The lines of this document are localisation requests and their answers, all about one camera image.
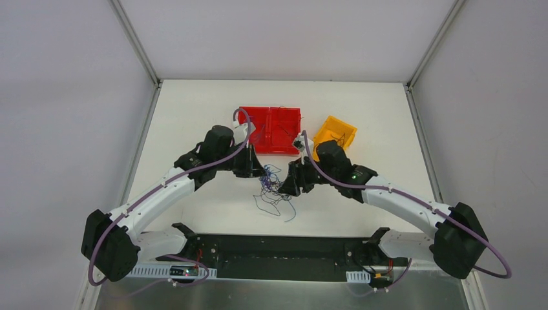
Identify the wire bundle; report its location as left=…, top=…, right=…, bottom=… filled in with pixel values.
left=252, top=163, right=297, bottom=222

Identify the purple wire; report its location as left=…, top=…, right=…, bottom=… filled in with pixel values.
left=248, top=121, right=268, bottom=149

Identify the black striped wire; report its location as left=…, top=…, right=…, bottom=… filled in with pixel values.
left=273, top=107, right=302, bottom=140

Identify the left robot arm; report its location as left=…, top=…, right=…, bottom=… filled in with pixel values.
left=81, top=123, right=266, bottom=286

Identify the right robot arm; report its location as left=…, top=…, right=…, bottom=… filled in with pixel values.
left=279, top=135, right=488, bottom=279

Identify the yellow bin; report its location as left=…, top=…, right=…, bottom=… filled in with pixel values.
left=312, top=116, right=357, bottom=161

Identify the red double bin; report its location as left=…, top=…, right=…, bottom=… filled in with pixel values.
left=243, top=106, right=302, bottom=156

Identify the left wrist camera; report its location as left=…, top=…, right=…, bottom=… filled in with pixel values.
left=233, top=121, right=256, bottom=145

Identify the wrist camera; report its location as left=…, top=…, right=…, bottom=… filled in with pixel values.
left=233, top=121, right=256, bottom=145
left=293, top=134, right=306, bottom=154

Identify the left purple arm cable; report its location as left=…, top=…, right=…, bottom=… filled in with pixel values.
left=87, top=107, right=253, bottom=289

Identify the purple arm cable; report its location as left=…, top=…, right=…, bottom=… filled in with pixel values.
left=87, top=107, right=253, bottom=289
left=300, top=130, right=512, bottom=296

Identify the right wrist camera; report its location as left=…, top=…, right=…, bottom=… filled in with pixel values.
left=293, top=134, right=306, bottom=154

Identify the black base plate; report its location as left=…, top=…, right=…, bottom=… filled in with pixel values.
left=177, top=234, right=408, bottom=282

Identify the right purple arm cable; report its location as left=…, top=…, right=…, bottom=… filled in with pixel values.
left=300, top=130, right=512, bottom=296

